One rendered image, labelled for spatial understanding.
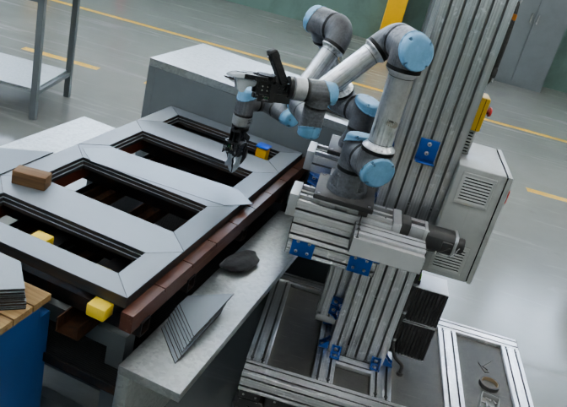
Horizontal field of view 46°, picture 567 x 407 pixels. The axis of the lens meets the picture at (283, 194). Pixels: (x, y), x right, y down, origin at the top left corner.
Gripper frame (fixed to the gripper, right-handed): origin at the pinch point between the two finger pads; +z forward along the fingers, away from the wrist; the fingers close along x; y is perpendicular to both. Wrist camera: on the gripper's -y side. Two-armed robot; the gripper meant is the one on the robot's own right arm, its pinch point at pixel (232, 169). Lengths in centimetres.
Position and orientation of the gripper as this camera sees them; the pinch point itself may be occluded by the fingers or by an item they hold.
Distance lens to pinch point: 277.4
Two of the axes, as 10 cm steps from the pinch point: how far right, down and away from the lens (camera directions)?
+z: -2.3, 8.8, 4.1
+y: -3.4, 3.2, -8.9
